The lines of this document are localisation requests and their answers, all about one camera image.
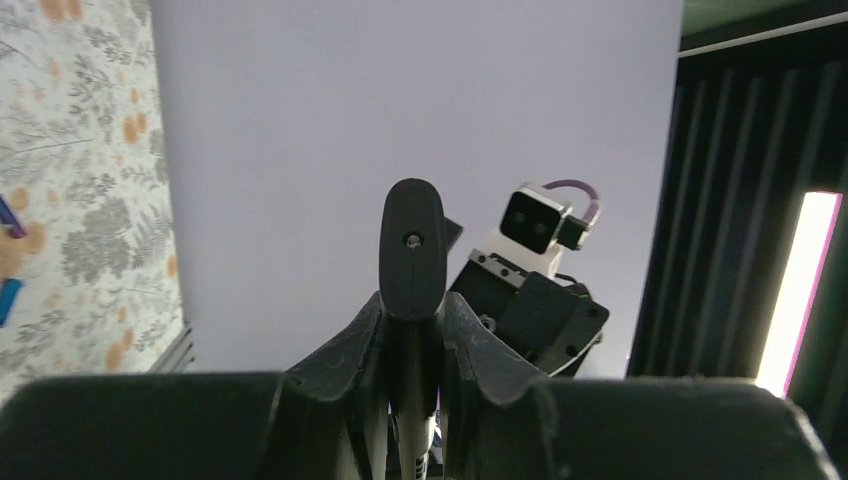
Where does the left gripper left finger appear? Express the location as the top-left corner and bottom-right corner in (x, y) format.
(1, 295), (387, 479)

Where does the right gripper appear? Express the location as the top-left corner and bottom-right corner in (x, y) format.
(450, 227), (609, 377)

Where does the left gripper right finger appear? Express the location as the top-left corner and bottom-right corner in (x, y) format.
(441, 293), (838, 479)

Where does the black remote control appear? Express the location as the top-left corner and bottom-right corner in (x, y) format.
(378, 178), (447, 479)

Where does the floral table mat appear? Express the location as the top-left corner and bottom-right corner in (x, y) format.
(1, 1), (184, 397)

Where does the blue battery upper right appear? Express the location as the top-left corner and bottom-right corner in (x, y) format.
(0, 197), (27, 239)

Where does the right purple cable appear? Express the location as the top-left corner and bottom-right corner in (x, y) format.
(543, 178), (603, 230)

